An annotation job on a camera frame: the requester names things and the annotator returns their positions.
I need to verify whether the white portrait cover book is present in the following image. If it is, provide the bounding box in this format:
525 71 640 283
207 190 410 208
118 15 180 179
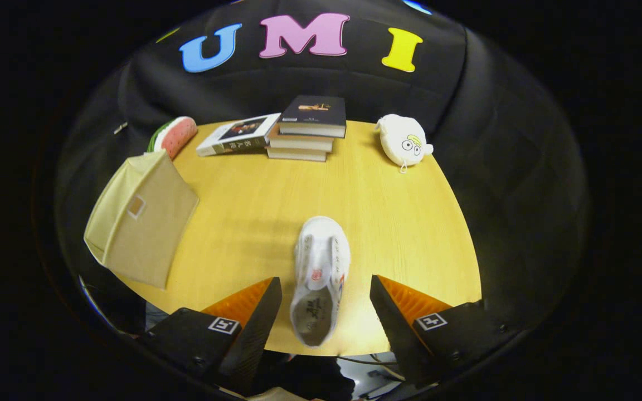
196 113 281 157

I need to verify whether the white plush toy with eyes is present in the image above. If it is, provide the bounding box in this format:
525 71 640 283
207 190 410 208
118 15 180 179
375 114 434 173

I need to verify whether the beige fabric storage box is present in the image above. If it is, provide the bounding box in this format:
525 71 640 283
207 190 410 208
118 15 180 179
84 149 200 290

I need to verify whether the white canvas shoe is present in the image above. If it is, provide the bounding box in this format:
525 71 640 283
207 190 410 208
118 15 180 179
290 216 351 348

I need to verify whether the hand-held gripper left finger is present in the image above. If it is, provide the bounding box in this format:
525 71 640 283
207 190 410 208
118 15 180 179
143 277 283 390

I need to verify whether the brown cover book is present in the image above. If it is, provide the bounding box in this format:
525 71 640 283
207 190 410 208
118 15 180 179
267 125 335 153

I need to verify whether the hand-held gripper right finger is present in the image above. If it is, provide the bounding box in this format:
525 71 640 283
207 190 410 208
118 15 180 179
369 275 514 388

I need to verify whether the thin brown book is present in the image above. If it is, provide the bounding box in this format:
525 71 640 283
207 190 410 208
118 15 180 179
266 146 328 163

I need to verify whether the watermelon slice plush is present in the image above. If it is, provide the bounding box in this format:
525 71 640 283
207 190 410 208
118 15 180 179
147 116 198 160

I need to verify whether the black cover book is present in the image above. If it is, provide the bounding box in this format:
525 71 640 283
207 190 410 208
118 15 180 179
278 95 347 139

